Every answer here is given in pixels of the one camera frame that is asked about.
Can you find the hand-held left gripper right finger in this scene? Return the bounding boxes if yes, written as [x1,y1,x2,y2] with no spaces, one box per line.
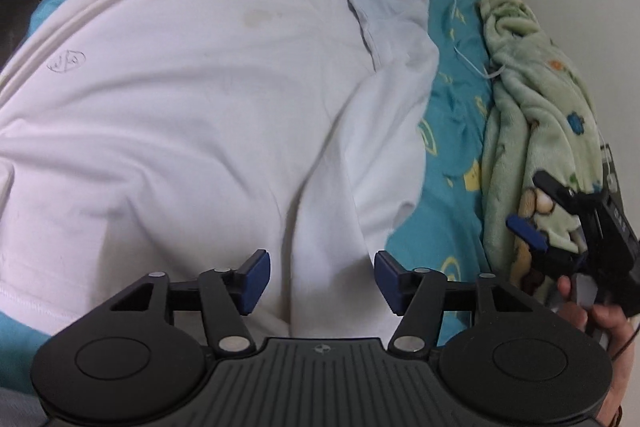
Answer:
[374,251,546,355]

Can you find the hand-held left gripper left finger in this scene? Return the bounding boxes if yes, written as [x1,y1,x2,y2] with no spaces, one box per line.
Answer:
[95,249,271,355]

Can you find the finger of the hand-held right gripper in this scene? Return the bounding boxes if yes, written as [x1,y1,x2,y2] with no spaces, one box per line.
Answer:
[534,171,583,215]
[506,214,580,277]

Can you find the white t-shirt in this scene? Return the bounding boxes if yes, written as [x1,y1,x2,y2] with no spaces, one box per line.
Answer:
[0,0,441,343]

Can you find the person's right forearm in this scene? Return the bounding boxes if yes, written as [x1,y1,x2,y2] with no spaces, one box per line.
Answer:
[597,352,632,427]

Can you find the person's right hand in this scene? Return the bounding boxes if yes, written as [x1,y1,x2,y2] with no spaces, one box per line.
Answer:
[556,274,640,360]

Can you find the green fleece printed blanket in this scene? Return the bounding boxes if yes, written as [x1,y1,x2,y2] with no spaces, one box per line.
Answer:
[479,0,608,308]

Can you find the teal printed bed sheet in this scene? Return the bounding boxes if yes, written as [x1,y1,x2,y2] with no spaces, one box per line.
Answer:
[0,0,496,388]

